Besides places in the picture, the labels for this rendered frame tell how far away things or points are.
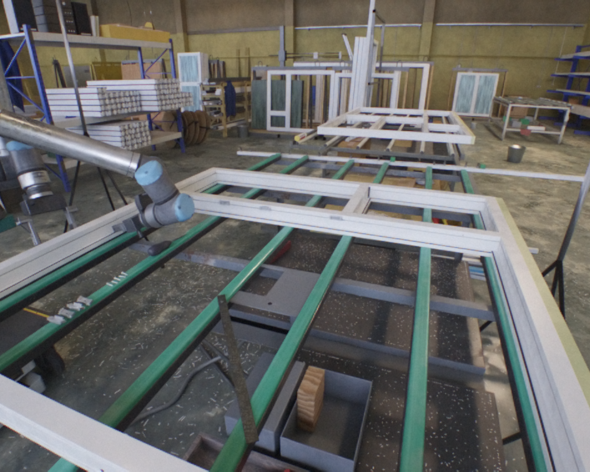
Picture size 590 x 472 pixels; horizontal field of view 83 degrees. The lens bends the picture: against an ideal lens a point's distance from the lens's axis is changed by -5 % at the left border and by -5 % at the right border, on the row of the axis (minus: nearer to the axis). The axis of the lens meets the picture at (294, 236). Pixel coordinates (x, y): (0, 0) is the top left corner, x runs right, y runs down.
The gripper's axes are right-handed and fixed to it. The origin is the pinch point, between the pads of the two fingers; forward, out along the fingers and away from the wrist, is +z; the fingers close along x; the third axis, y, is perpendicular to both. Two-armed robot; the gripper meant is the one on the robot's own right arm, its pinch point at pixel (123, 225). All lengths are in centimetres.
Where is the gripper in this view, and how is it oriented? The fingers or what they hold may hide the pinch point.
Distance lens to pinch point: 147.6
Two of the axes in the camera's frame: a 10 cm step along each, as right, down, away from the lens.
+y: 3.2, 9.0, 2.9
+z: -8.8, 1.7, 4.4
